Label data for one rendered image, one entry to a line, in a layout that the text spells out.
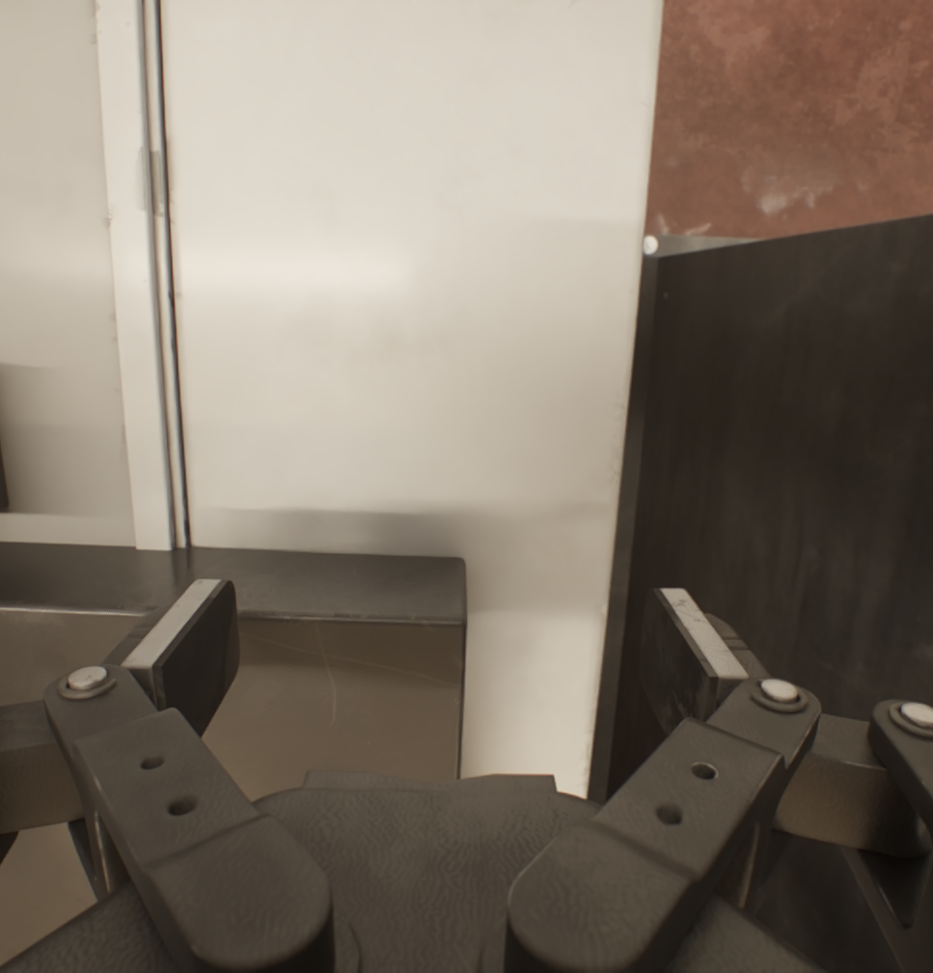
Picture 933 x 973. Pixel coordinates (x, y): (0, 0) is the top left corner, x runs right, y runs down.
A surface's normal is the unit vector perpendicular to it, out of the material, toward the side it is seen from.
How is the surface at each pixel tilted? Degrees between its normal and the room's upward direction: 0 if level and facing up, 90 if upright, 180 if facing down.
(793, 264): 90
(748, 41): 0
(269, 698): 0
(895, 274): 90
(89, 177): 0
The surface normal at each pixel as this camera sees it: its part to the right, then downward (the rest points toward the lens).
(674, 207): 0.01, 0.27
